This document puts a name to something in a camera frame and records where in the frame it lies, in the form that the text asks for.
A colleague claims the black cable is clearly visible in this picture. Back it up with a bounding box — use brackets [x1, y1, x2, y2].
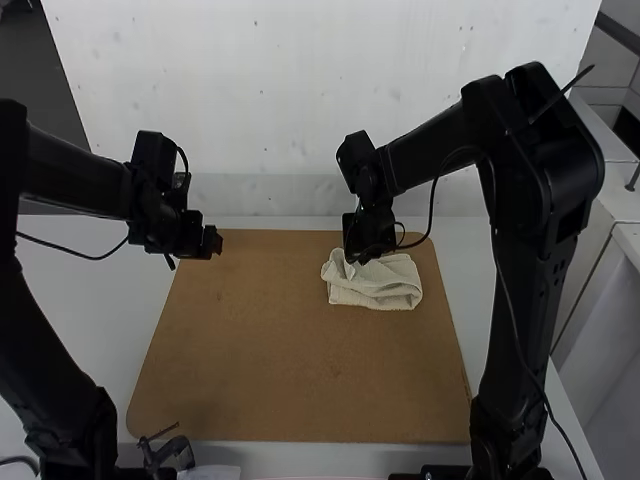
[392, 146, 489, 252]
[172, 141, 193, 189]
[541, 388, 590, 480]
[13, 229, 133, 262]

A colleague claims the white back panel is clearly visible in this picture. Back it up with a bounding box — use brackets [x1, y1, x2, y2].
[39, 0, 605, 219]

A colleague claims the cork mat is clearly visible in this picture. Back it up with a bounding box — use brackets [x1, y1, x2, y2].
[125, 229, 474, 447]

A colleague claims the black clamp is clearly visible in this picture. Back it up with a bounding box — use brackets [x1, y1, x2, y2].
[136, 433, 197, 472]

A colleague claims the black cable tie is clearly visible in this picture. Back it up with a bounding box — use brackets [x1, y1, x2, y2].
[527, 63, 597, 127]

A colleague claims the pale towel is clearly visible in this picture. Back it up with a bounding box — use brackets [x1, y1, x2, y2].
[319, 245, 424, 313]

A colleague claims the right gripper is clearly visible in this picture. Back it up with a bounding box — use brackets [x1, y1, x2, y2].
[341, 196, 401, 265]

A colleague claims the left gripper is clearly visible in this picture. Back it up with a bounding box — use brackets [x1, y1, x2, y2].
[128, 198, 225, 262]

